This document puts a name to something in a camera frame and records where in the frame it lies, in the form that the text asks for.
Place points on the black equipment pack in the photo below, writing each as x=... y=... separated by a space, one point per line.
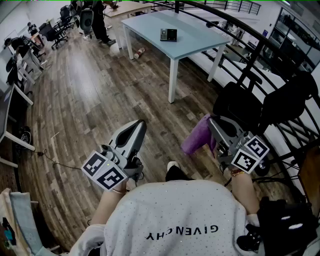
x=280 y=225

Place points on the grey-backed office chair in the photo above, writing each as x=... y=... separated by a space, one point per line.
x=86 y=21

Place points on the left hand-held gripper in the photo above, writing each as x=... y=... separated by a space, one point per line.
x=105 y=172

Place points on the person's black trousers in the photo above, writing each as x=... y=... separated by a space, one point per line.
x=175 y=175

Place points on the black round device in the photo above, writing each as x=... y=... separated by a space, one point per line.
x=25 y=137

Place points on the person's left forearm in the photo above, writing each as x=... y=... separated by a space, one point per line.
x=107 y=207

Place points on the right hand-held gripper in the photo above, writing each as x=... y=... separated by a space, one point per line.
x=250 y=155

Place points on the person's white dotted shirt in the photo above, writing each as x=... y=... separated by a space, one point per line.
x=175 y=212

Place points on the person's right forearm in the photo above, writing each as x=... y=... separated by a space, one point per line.
x=243 y=192

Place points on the purple cloth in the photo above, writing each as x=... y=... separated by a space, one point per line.
x=196 y=137

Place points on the black metal railing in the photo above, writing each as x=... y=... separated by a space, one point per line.
x=252 y=60

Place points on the red label plastic bottle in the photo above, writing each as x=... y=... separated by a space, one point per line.
x=139 y=53

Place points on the light wooden desk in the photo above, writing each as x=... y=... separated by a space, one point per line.
x=125 y=10

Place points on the thin gold bangle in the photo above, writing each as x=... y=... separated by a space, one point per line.
x=117 y=191

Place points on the light blue white-legged table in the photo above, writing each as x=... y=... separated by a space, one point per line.
x=150 y=27

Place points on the person's white shoe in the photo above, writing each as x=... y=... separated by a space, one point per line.
x=173 y=165

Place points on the pale fabric-draped chair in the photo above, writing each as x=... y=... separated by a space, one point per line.
x=25 y=220

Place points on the dark glass partition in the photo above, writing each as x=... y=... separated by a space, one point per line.
x=295 y=35

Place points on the white frame desk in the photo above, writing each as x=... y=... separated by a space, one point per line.
x=17 y=142

